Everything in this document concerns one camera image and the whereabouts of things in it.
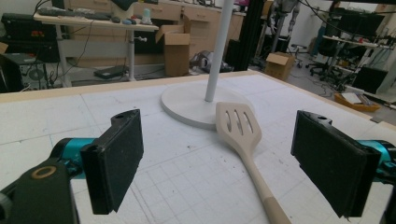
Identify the black equipment case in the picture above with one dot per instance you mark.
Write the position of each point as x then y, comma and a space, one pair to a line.
28, 31

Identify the black keyboard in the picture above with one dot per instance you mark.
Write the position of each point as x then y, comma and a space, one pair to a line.
71, 13

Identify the white grid mat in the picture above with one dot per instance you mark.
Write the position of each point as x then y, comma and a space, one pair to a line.
186, 174

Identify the tall open cardboard box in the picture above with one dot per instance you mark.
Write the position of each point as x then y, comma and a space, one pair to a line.
176, 53

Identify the beige slotted spatula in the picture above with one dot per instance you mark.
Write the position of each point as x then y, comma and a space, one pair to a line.
249, 155

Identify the black metal frame post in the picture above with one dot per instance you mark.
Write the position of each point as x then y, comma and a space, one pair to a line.
249, 34

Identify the white utensil rack stand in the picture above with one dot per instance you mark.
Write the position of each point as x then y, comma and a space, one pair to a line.
186, 102

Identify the small cardboard box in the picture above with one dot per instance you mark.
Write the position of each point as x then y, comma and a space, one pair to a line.
278, 65

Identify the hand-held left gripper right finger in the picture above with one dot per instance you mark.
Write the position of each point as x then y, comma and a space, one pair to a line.
333, 161

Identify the orange tray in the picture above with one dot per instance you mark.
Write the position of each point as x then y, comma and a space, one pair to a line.
355, 104

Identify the black computer tower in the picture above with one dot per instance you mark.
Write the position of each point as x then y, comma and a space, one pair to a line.
21, 73

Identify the wooden cabinet row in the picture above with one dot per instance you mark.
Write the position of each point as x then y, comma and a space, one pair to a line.
199, 21

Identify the black office chair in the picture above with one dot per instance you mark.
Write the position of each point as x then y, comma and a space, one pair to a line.
325, 49

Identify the flat black laptop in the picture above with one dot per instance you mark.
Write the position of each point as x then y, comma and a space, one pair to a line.
110, 72

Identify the grey vacuum cleaner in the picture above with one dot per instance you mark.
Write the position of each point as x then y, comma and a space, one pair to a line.
202, 62

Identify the white-legged wooden desk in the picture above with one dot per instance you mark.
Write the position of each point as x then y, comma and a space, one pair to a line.
93, 22

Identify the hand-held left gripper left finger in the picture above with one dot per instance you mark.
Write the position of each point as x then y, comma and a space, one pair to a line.
112, 161

